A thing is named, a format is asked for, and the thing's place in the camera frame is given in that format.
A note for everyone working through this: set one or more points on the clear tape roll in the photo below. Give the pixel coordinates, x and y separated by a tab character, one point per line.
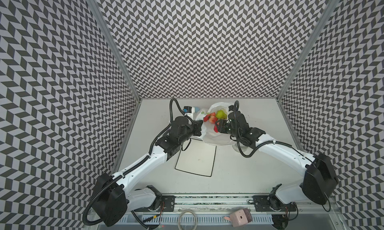
246	150

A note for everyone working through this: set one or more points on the pink box device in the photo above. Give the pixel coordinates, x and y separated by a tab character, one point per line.
239	218

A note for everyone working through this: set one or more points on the green fake pear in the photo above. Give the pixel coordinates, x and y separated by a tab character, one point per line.
221	115

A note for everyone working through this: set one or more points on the aluminium front rail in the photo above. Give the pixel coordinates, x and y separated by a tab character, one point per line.
201	203

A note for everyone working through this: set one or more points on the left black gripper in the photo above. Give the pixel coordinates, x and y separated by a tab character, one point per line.
197	124

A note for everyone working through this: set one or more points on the white plastic bag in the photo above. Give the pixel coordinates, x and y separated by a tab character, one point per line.
209	136

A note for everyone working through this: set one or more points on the white square plate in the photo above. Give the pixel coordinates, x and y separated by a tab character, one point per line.
197	158

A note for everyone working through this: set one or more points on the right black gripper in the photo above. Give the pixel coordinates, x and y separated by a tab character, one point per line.
222	126

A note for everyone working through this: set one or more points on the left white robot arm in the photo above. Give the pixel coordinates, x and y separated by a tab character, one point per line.
114	195

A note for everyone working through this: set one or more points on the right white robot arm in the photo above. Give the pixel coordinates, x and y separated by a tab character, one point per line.
319	178

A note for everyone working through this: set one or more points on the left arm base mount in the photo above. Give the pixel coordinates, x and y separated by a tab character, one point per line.
166	203

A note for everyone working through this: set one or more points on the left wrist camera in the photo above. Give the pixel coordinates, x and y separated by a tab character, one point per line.
189	111

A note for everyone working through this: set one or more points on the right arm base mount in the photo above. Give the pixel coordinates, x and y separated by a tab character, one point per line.
267	203

